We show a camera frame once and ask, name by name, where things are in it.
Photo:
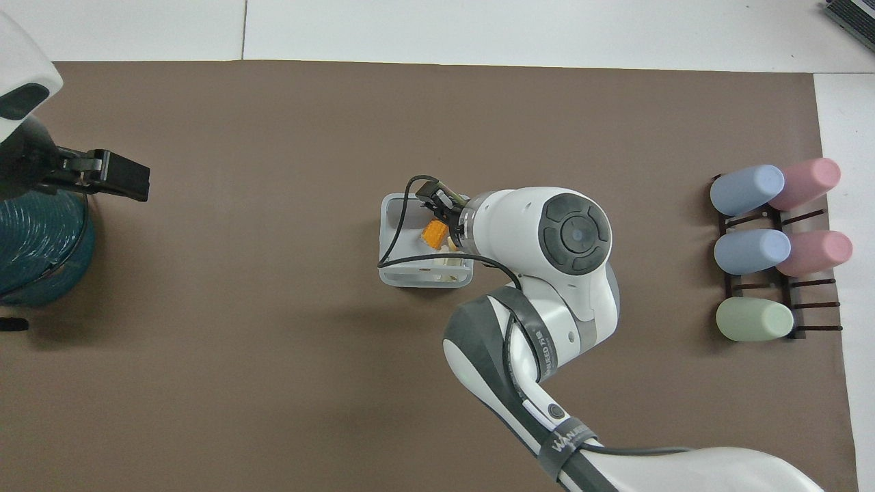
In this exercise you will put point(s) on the black stand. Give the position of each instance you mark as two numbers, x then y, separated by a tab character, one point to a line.
12	324

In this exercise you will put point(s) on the blue plastic cup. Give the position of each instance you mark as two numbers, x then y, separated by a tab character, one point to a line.
746	189
750	251

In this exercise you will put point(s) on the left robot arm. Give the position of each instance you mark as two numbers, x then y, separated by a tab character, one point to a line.
20	61

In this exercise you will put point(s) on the teal ribbed bin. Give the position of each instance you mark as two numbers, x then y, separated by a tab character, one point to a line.
37	239

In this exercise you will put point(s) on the orange block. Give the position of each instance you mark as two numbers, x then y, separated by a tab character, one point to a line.
434	234

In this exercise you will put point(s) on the beige paper trash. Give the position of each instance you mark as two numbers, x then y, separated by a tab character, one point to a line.
452	261

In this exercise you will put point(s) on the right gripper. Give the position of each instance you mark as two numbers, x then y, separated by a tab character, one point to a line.
448	208

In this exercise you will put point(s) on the green plastic cup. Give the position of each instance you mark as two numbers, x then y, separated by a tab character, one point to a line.
752	320

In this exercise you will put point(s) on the grey plastic tray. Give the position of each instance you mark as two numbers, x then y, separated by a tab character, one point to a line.
403	273

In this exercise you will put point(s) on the pink plastic cup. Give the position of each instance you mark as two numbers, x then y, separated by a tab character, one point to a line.
820	253
810	181

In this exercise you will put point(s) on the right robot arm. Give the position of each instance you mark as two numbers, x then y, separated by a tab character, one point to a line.
547	273

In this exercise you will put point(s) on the dark ribbed device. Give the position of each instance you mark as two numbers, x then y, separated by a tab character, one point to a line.
854	12

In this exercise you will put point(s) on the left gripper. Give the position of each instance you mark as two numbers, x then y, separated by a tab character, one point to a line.
27	164

